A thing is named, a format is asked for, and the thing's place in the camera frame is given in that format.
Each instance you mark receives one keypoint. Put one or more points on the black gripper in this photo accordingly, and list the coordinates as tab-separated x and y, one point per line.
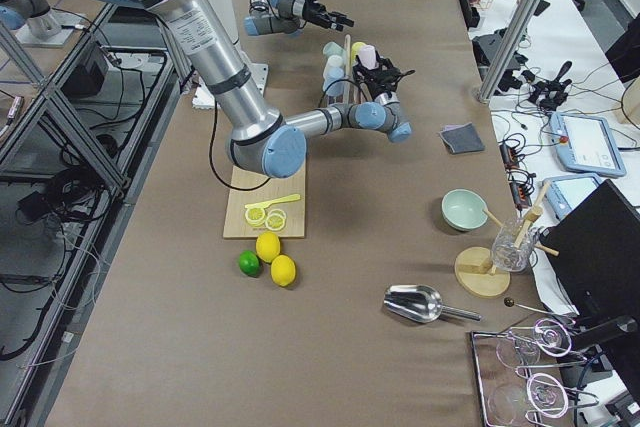
315	10
381	81

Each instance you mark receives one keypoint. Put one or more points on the pink plastic cup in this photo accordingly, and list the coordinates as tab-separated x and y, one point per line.
367	56

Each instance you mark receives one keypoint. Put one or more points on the green plastic cup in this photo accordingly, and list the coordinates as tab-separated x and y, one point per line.
333	49

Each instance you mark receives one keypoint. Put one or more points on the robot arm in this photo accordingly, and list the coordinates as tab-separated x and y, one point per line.
262	140
291	16

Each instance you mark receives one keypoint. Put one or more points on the yellow plastic cup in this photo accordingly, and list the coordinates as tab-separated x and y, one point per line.
355	49

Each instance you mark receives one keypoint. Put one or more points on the white plastic cup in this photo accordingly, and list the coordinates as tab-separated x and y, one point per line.
334	61

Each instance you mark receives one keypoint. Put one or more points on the blue plastic cup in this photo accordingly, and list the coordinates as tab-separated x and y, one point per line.
333	79

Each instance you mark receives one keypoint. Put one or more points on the purple cloth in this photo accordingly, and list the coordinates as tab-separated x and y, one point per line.
449	127

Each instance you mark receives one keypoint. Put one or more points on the grey folded cloth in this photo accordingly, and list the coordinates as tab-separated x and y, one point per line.
466	140

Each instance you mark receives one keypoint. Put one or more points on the yellow plastic knife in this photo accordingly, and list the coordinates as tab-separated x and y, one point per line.
267	203

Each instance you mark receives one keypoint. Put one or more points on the wooden cutting board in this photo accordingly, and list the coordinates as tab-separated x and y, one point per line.
235	226

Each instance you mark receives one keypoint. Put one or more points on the light green bowl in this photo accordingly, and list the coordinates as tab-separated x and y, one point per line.
463	210

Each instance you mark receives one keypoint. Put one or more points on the lemon slice lower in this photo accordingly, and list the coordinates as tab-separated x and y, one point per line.
276	220

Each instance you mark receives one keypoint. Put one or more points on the lemon slice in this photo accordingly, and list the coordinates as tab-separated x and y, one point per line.
276	220
255	216

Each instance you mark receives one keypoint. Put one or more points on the lemon slice upper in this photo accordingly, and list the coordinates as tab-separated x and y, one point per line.
255	216

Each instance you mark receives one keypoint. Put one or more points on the whole yellow lemon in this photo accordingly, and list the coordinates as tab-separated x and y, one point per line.
283	270
267	246

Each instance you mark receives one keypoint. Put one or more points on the wooden mug tree stand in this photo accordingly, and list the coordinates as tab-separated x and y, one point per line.
474	267

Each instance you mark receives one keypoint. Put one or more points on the teach pendant tablet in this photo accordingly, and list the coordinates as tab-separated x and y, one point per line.
586	144
566	192

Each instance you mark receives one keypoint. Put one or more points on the glass mug on stand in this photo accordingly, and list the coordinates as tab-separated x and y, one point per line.
505	254

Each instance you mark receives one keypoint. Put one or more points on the green lime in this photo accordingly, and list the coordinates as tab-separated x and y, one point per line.
249	263

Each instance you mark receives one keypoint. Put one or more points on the metal scoop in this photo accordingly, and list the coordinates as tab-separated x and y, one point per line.
422	304

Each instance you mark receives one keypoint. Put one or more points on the black monitor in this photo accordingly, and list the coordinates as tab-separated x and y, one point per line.
598	255

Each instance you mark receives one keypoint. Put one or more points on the white wire cup rack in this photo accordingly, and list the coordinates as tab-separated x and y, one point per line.
347	68

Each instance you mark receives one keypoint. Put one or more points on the aluminium frame post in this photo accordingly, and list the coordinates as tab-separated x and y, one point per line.
519	21

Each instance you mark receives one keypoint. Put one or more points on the wire glass rack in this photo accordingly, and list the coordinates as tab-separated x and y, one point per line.
540	372

